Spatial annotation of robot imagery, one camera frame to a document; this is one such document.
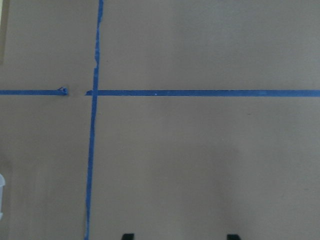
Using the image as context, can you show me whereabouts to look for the brown paper table cover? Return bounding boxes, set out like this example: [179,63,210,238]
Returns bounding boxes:
[0,0,320,240]

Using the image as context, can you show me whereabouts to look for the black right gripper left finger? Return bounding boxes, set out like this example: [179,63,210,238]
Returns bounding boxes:
[121,233,135,240]

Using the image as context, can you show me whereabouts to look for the clear plastic egg box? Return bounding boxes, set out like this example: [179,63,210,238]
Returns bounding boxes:
[0,174,6,220]

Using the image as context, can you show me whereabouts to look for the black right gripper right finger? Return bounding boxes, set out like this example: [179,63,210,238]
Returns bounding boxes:
[226,234,241,240]

